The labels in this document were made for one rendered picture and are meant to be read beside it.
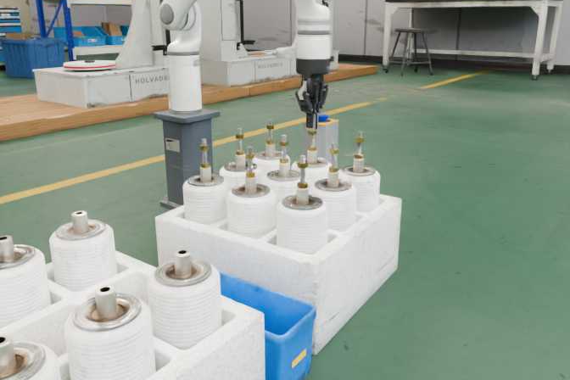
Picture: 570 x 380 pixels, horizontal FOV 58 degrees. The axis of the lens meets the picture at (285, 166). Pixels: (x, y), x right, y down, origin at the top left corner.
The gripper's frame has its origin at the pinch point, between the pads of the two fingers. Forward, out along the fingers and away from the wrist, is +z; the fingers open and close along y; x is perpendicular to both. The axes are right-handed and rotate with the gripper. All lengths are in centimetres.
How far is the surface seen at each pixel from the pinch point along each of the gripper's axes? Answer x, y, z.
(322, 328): -17.2, -30.5, 30.5
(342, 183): -12.3, -11.3, 9.6
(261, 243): -4.5, -30.2, 16.9
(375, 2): 169, 537, -38
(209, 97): 163, 179, 32
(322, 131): 3.6, 14.1, 5.4
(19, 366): -6, -78, 10
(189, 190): 14.2, -27.1, 10.7
